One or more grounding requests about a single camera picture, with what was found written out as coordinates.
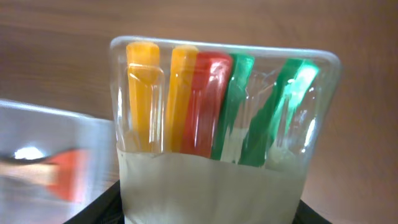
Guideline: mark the clear bag of wall plugs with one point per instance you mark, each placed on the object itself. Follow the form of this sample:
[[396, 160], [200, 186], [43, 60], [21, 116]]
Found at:
[[216, 133]]

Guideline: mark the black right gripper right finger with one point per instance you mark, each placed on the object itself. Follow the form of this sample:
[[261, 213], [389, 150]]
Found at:
[[306, 215]]

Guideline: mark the clear plastic container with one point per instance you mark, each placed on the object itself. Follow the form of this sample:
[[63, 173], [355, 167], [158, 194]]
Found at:
[[30, 132]]

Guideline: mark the wooden handled orange scraper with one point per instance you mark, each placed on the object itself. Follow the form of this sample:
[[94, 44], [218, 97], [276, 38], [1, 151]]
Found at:
[[61, 174]]

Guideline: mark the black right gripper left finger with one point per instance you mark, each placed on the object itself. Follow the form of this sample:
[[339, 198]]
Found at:
[[106, 209]]

